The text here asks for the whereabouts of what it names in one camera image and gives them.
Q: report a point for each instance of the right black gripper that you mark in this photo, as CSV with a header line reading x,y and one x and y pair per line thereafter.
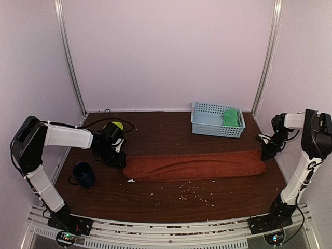
x,y
268,152

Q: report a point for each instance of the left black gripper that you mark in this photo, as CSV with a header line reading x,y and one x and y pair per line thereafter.
x,y
118,163

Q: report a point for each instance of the green towel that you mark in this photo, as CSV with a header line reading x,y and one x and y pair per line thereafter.
x,y
230,117

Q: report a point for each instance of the brown towel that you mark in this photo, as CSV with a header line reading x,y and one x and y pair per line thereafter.
x,y
177,168

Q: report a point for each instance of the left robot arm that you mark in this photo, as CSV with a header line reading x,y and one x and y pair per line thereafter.
x,y
26,150

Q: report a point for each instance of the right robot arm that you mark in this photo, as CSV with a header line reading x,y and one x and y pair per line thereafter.
x,y
315,147

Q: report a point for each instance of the green plastic bowl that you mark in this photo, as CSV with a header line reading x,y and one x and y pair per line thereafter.
x,y
118,125

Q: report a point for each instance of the dark blue mug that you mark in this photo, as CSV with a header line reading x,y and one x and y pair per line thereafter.
x,y
82,175

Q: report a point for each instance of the light blue plastic basket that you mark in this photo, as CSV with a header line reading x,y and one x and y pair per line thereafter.
x,y
207,119

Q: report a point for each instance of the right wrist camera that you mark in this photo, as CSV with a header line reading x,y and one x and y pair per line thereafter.
x,y
263,138

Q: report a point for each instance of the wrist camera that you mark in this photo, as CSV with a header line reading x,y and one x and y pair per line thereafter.
x,y
117,146
263,138

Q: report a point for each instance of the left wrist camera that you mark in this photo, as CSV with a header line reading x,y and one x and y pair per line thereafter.
x,y
117,146

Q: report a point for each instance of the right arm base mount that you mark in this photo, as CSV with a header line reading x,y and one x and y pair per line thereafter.
x,y
266,223

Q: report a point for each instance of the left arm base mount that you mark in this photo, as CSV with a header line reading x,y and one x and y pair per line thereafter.
x,y
73,224

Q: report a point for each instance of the aluminium front rail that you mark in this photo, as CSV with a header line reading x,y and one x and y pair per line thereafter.
x,y
229,233

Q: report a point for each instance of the right aluminium frame post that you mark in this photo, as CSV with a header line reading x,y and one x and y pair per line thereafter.
x,y
271,47

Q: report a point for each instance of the aluminium frame post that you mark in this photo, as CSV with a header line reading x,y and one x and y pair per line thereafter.
x,y
271,47
68,57

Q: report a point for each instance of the left aluminium frame post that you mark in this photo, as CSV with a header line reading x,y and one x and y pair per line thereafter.
x,y
68,57

